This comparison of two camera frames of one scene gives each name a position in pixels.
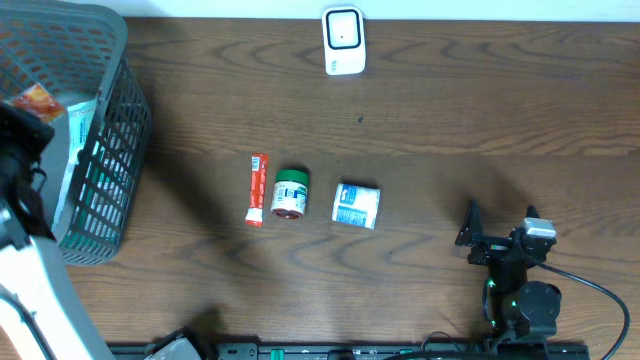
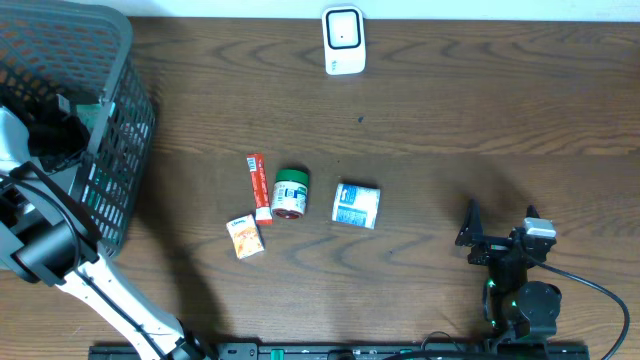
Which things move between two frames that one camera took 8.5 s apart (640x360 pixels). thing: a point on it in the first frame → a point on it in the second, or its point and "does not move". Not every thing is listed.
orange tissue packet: (38, 101) → (246, 236)
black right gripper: (472, 235) does not move
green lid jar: (289, 195) does not move
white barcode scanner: (344, 40) does not move
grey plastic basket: (95, 168) does not move
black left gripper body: (23, 136) → (55, 147)
